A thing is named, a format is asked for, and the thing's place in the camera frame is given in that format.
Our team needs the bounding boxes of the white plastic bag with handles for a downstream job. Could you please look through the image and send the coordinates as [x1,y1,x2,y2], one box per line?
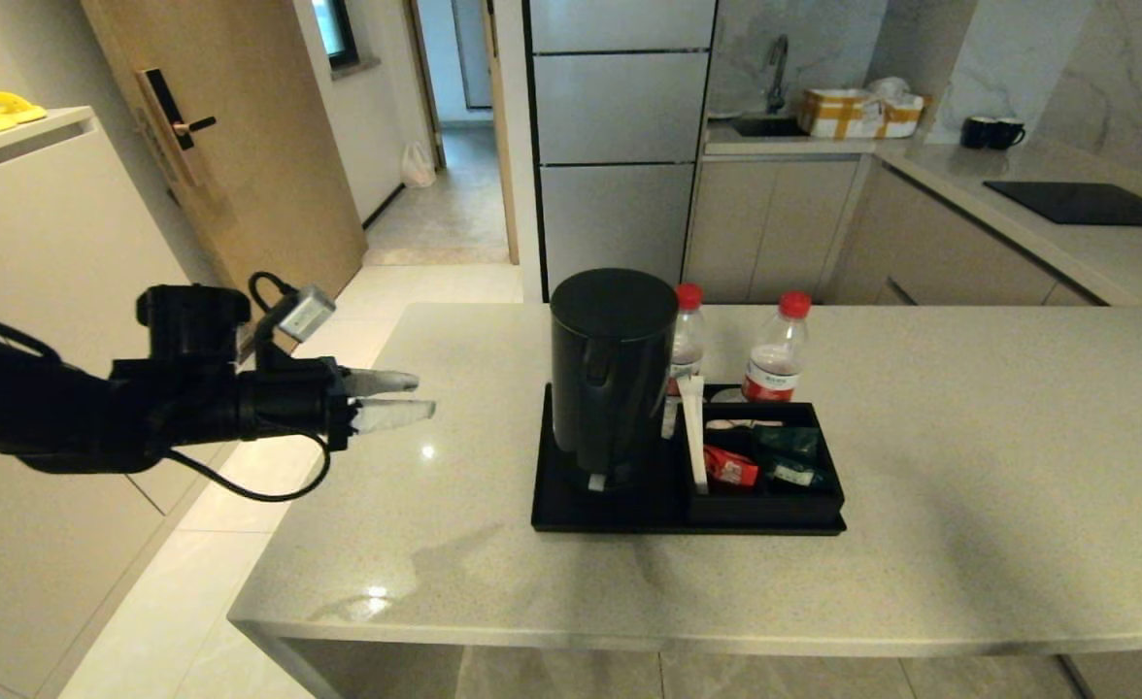
[401,144,438,190]

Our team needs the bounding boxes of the black electric kettle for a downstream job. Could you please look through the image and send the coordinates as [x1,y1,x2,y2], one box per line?
[549,269,680,494]

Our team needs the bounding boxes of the silver refrigerator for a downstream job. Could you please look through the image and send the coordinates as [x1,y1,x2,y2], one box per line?
[522,0,718,305]

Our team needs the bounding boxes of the white long paper sachet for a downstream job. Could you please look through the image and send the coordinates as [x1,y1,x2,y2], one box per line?
[678,376,710,486]

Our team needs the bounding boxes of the black compartment organizer box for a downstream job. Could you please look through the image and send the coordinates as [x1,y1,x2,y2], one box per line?
[685,399,844,520]

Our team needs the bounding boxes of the red sachet packet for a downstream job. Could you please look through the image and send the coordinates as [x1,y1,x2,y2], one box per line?
[704,442,758,485]

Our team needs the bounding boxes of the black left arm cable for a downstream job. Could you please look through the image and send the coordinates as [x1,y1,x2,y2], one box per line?
[163,272,334,503]

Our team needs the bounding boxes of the dark framed window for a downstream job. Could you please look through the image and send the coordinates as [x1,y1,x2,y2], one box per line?
[314,0,360,72]

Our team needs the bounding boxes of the black left wrist camera housing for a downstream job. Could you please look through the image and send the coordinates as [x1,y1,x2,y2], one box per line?
[136,284,252,362]

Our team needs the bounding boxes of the black induction cooktop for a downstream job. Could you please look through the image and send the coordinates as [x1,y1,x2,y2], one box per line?
[981,182,1142,230]

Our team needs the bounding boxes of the silver left wrist module box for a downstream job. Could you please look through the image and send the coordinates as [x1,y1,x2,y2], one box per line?
[275,284,337,343]

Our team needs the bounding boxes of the light wooden door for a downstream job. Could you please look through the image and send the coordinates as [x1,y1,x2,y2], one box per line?
[83,0,369,368]

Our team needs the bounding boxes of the black door lock handle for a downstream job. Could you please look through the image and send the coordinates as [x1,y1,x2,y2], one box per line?
[137,69,220,188]

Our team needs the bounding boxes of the narrow wooden door leaf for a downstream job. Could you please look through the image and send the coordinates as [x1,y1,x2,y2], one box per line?
[482,0,521,266]

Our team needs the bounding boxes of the yellow white box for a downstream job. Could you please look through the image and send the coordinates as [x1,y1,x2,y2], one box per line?
[797,89,924,142]

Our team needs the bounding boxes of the clear water bottle red cap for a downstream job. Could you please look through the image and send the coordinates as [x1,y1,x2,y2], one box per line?
[741,291,813,403]
[665,283,708,438]

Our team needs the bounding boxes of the chrome kitchen faucet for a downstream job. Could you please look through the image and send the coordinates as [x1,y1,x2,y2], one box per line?
[765,37,790,117]

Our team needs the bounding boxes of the beige kitchen base cabinets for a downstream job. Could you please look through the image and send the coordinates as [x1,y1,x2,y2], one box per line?
[685,153,1106,308]

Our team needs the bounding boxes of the dark kitchen sink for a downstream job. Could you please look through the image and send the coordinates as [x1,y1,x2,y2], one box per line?
[732,117,809,140]

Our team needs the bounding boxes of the dark green tea packet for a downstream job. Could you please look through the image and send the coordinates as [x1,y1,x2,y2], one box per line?
[760,453,822,485]
[754,425,820,459]

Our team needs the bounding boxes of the black rectangular serving tray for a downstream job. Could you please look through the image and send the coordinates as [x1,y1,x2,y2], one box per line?
[531,382,847,536]

